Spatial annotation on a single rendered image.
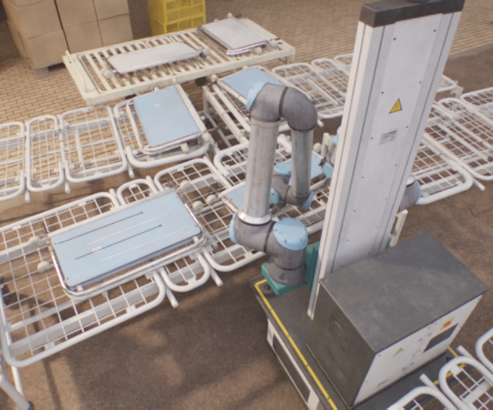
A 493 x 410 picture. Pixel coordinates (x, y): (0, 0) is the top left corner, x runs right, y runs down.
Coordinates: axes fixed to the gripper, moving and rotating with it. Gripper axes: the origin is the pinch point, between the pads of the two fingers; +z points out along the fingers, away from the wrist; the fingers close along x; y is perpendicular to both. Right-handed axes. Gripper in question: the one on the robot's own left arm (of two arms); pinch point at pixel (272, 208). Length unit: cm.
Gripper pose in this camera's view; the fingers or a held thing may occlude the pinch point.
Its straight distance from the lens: 234.5
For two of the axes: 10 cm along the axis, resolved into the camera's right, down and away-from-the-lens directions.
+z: -1.2, 6.1, 7.8
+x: -6.0, -6.7, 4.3
